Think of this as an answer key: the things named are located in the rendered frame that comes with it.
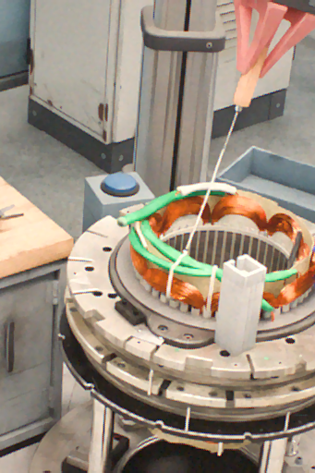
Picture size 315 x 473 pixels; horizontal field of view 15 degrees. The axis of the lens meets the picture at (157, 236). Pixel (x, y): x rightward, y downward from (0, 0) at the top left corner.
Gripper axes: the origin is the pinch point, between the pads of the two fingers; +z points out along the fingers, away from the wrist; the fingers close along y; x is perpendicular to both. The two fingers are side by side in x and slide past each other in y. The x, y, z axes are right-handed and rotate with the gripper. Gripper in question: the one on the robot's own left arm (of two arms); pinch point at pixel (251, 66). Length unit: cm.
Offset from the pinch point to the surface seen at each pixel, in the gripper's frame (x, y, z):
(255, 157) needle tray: 30.5, 27.7, 16.0
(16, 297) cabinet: 18.1, -5.6, 34.9
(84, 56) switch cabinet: 225, 102, 46
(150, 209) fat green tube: 6.3, -0.8, 17.9
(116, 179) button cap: 31.8, 9.8, 23.2
